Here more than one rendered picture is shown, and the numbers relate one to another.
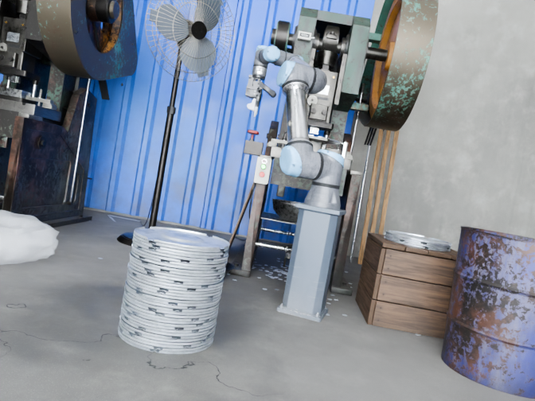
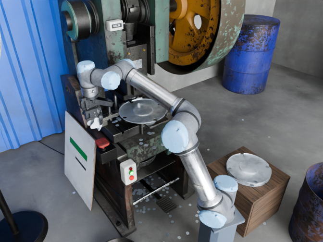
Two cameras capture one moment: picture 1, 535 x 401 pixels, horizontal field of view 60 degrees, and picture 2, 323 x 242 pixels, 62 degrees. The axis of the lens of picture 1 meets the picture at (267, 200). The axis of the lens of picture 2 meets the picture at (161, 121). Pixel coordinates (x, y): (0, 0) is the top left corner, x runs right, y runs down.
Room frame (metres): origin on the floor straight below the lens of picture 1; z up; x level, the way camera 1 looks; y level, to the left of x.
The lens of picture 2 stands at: (1.41, 0.59, 1.63)
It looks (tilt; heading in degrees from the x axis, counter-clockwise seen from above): 33 degrees down; 322
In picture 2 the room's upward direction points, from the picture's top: straight up
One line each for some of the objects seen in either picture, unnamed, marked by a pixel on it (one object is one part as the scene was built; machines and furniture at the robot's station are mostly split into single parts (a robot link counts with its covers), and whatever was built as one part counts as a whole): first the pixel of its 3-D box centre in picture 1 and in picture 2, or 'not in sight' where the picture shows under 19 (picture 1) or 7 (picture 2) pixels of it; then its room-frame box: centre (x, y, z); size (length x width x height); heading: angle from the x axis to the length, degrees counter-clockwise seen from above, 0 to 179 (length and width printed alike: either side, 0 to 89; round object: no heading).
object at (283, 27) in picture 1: (286, 43); (80, 21); (2.74, 0.05, 1.31); 0.22 x 0.12 x 0.22; 179
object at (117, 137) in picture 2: (309, 159); (132, 116); (2.72, -0.20, 0.68); 0.45 x 0.30 x 0.06; 89
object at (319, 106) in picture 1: (320, 95); (132, 66); (2.68, -0.19, 1.04); 0.17 x 0.15 x 0.30; 179
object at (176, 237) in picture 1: (182, 237); not in sight; (1.42, 0.24, 0.31); 0.29 x 0.29 x 0.01
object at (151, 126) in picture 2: (312, 149); (147, 122); (2.55, -0.19, 0.72); 0.25 x 0.14 x 0.14; 179
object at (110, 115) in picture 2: (283, 140); (108, 114); (2.72, -0.03, 0.76); 0.17 x 0.06 x 0.10; 89
